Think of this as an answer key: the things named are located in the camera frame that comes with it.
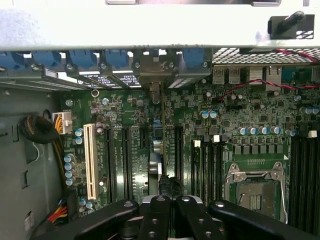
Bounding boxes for CPU socket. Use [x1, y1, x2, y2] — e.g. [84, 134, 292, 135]
[224, 161, 291, 225]

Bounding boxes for white power connector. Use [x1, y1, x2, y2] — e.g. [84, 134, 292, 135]
[52, 111, 74, 135]

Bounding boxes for metal locking lever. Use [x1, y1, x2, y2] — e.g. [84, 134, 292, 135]
[279, 171, 289, 224]

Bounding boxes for short PCIe expansion slot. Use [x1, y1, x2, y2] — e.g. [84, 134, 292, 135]
[139, 126, 149, 150]

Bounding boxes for long PCIe expansion slot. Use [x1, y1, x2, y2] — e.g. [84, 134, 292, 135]
[121, 126, 132, 201]
[174, 126, 184, 181]
[103, 127, 114, 204]

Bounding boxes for silver USB port block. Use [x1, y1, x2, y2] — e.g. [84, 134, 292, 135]
[212, 67, 241, 85]

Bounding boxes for red and yellow wires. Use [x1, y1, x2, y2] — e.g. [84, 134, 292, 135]
[46, 199, 69, 226]

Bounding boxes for green motherboard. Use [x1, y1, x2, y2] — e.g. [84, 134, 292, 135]
[59, 82, 320, 233]

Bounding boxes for black RAM slot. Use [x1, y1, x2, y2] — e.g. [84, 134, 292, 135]
[291, 134, 300, 226]
[299, 134, 308, 230]
[212, 136, 224, 201]
[202, 142, 213, 203]

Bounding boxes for blue card retention clip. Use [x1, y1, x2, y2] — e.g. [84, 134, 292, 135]
[68, 49, 98, 71]
[0, 50, 26, 72]
[31, 50, 62, 70]
[181, 48, 206, 70]
[104, 49, 130, 68]

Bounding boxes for open grey PC case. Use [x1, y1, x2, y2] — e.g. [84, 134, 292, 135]
[0, 0, 320, 240]

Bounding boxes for red and black twisted wire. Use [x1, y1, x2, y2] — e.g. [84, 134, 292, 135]
[211, 48, 320, 101]

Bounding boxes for black sleeved wire bundle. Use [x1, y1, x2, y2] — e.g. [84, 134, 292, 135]
[19, 114, 61, 145]

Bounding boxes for white PCI expansion slot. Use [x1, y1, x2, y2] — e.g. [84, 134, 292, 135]
[83, 123, 99, 201]

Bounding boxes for yellow and black wires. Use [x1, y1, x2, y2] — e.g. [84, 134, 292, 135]
[51, 116, 69, 186]

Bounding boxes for black intrusion switch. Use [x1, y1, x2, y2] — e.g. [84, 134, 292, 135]
[266, 10, 316, 40]

